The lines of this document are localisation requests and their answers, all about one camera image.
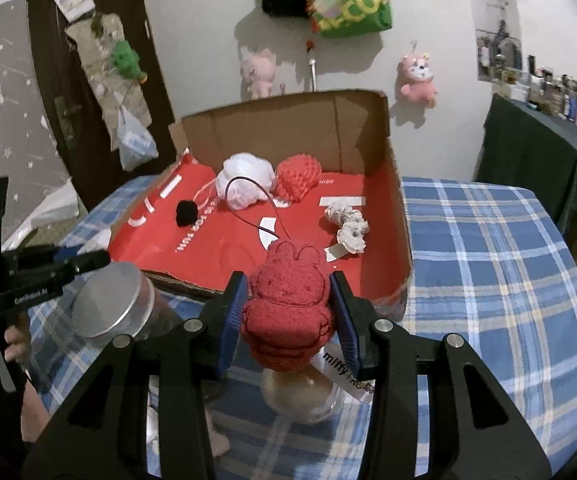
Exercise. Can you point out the green plush toy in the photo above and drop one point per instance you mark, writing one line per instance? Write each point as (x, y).
(128, 60)

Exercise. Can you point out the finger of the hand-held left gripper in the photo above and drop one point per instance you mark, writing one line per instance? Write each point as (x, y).
(88, 261)

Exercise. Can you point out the red printed paper liner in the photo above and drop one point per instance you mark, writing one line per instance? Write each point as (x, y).
(208, 250)

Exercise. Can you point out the clear plastic bag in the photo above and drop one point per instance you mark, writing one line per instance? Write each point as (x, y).
(136, 142)

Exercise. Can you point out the white mesh bath pouf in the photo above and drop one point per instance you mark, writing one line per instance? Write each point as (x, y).
(243, 180)

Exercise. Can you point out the dark wooden door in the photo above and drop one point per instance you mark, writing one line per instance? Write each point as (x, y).
(43, 60)

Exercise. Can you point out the desk with dark cloth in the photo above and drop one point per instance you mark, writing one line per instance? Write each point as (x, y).
(533, 160)

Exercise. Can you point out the glass jar with metal lid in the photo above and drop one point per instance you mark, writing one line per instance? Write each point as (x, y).
(108, 305)

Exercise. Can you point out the person's left forearm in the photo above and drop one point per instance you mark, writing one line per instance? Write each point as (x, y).
(34, 400)

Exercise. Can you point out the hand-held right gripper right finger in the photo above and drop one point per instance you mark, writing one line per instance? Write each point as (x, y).
(346, 320)

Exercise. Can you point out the cardboard box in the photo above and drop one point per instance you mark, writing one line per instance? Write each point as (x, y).
(268, 125)

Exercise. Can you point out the white plastic sheet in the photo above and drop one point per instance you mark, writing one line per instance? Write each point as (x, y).
(53, 205)

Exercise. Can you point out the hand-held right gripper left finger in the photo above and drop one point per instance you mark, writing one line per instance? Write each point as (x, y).
(233, 320)

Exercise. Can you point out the light pink plush toy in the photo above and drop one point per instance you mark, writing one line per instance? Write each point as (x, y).
(259, 72)

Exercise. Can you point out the person's left hand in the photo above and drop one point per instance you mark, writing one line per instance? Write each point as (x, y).
(18, 345)

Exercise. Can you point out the red crochet ball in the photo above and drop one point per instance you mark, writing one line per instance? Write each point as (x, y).
(298, 177)

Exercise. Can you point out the metal pole with red tip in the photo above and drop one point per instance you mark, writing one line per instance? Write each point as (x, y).
(313, 74)

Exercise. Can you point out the clear plastic jar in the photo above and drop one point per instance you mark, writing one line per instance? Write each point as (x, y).
(293, 400)

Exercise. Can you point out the row of cosmetics bottles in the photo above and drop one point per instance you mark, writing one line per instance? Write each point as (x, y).
(558, 92)

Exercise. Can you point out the wall mirror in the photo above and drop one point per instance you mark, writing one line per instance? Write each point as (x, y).
(488, 15)

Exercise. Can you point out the pink plush with white face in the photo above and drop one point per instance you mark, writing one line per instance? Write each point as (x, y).
(418, 80)

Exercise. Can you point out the red plush rabbit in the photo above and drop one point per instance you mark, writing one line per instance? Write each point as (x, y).
(288, 305)

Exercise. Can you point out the hanging fabric organizer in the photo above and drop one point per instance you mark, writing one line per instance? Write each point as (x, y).
(103, 70)

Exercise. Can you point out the blue plaid blanket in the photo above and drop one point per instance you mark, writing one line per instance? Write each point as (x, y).
(493, 285)

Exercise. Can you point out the white packet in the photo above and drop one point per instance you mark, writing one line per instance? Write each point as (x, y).
(93, 240)

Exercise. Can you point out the black fluffy pom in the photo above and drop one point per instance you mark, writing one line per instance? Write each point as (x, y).
(187, 212)

